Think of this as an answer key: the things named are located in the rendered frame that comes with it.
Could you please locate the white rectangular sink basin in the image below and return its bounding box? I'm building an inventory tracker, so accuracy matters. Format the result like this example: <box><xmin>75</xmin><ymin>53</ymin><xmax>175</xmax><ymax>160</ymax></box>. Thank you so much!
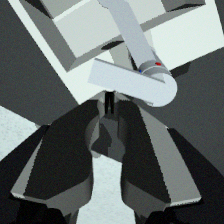
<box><xmin>8</xmin><ymin>0</ymin><xmax>224</xmax><ymax>105</ymax></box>

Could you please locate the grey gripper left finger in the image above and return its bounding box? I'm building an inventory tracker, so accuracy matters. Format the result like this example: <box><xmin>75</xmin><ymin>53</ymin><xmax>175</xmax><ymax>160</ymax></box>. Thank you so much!
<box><xmin>0</xmin><ymin>90</ymin><xmax>110</xmax><ymax>224</ymax></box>

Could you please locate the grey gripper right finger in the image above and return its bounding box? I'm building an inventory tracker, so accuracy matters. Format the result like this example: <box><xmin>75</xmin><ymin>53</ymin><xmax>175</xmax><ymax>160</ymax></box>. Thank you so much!
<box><xmin>110</xmin><ymin>90</ymin><xmax>224</xmax><ymax>224</ymax></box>

